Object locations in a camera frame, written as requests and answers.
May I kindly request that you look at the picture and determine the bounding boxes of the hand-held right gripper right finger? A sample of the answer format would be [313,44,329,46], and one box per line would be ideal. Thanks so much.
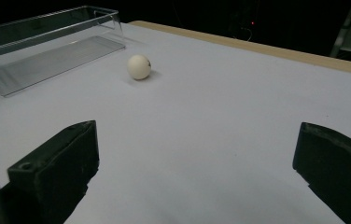
[292,121,351,224]

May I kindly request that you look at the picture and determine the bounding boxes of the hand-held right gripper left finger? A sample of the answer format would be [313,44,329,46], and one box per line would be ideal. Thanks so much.
[7,119,100,224]

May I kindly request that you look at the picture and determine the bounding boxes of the clear acrylic box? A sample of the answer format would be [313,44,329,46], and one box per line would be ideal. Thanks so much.
[0,5,127,98]

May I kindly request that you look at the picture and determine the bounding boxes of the white ball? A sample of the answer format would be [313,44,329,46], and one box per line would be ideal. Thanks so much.
[126,54,152,81]

